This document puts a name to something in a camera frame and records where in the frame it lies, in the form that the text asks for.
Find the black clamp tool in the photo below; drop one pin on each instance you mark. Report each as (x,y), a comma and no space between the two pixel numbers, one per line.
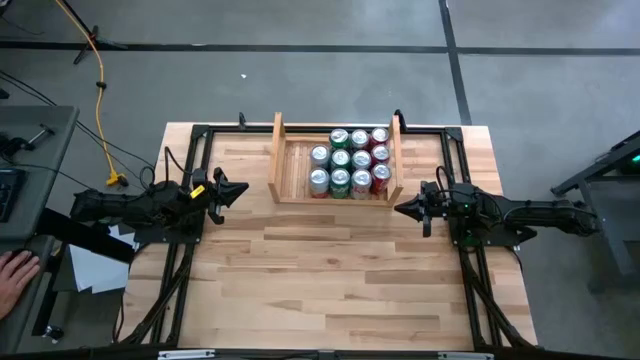
(15,145)

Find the red Coca-Cola Star Wars can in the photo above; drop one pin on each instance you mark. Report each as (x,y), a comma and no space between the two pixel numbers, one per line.
(381,172)

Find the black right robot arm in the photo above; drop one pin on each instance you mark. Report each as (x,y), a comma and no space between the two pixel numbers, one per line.
(540,215)

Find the wooden slatted shelf crate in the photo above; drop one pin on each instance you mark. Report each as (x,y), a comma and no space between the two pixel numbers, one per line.
(295,185)

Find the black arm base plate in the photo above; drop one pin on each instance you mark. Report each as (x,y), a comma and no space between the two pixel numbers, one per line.
(150,239)
(500,242)

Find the black tripod stand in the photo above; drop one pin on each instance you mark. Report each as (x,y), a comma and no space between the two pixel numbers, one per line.
(93,36)

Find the person's hand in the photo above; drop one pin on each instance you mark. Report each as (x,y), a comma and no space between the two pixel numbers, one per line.
(15,280)

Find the black keyboard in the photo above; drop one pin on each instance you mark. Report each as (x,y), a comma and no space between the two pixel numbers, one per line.
(7,195)

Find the black aluminium table frame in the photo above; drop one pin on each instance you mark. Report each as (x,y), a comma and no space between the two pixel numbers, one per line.
(275,356)

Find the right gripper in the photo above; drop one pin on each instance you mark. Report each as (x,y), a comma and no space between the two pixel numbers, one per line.
(457,205)

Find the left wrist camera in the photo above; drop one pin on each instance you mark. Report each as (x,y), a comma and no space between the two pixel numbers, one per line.
(200,176)

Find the black desk support beam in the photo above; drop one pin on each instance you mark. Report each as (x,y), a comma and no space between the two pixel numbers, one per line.
(85,237)

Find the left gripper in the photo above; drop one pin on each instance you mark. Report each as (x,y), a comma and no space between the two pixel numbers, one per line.
(202,202)

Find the grey side desk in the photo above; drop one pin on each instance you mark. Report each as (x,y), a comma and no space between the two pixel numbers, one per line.
(30,320)
(30,150)

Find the silver metal bracket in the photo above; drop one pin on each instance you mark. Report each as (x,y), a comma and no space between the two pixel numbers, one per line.
(465,356)
(185,355)

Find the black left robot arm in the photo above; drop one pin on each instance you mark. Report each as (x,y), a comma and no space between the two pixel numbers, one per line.
(125,205)

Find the dark metal side table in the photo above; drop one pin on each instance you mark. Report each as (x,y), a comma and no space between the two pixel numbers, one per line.
(610,170)

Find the black caster wheel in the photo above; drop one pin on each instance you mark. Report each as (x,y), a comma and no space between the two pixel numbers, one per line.
(53,333)

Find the yellow label tag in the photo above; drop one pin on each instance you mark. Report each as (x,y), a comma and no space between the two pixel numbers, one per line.
(197,191)

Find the white paper sheets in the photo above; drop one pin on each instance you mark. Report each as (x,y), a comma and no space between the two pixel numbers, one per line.
(95,270)

